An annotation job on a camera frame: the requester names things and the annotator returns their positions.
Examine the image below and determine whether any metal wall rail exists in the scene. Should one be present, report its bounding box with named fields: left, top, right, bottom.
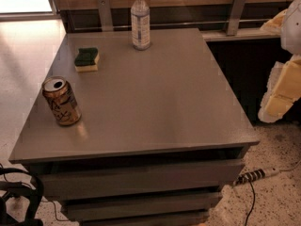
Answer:
left=73, top=19, right=267, bottom=32

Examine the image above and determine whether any black power cable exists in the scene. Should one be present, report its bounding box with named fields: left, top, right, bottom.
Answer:
left=244, top=180, right=256, bottom=226

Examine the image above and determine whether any green and yellow sponge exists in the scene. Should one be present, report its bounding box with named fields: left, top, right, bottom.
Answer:
left=74, top=47, right=100, bottom=73

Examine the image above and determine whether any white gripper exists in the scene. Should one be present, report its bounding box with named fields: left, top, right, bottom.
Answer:
left=258, top=0, right=301, bottom=123

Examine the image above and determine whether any white power strip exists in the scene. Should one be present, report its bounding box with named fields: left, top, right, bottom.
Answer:
left=233, top=168, right=279, bottom=186

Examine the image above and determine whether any right metal wall bracket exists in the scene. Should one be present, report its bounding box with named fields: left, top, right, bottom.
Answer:
left=226, top=0, right=246, bottom=36

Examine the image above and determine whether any clear plastic water bottle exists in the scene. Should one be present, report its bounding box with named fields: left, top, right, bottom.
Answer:
left=131, top=0, right=151, bottom=50

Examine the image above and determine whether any orange soda can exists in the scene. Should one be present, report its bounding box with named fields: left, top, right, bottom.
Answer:
left=41, top=76, right=81, bottom=126

